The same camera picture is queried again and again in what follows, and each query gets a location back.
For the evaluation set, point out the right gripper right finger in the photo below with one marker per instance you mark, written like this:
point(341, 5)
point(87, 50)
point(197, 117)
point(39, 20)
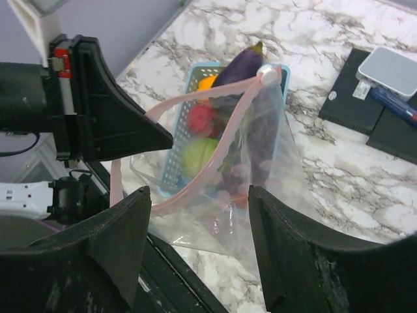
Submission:
point(306, 266)

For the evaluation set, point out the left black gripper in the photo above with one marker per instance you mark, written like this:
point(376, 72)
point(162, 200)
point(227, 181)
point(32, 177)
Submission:
point(39, 99)

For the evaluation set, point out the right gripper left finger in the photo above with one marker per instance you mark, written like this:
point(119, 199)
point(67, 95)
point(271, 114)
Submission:
point(92, 266)

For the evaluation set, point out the clear pink zip top bag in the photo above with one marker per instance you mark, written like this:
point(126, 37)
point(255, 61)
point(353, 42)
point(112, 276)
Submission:
point(224, 140)

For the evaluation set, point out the blue plastic basket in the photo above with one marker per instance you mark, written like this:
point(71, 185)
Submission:
point(171, 170)

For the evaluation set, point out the purple eggplant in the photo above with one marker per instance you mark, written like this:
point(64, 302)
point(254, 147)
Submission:
point(247, 65)

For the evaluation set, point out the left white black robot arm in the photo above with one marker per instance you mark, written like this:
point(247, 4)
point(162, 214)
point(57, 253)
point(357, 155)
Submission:
point(63, 200)

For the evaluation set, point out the green cabbage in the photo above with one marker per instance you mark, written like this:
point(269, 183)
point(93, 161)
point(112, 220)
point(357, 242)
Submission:
point(196, 154)

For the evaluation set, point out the red apple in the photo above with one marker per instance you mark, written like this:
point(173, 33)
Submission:
point(203, 121)

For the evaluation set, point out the yellow bell pepper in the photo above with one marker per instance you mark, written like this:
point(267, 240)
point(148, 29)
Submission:
point(206, 83)

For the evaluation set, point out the purple grape bunch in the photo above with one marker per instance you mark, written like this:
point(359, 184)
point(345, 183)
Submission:
point(234, 182)

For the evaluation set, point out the black flat box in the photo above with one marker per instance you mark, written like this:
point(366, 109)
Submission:
point(394, 136)
point(349, 104)

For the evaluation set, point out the blue red screwdriver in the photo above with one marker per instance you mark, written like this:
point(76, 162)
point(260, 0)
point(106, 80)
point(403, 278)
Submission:
point(395, 104)

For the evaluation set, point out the small grey white box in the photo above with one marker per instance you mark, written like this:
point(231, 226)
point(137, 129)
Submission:
point(387, 68)

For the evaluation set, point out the aluminium side rail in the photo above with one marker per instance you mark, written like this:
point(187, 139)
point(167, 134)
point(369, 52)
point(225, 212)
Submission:
point(41, 22)

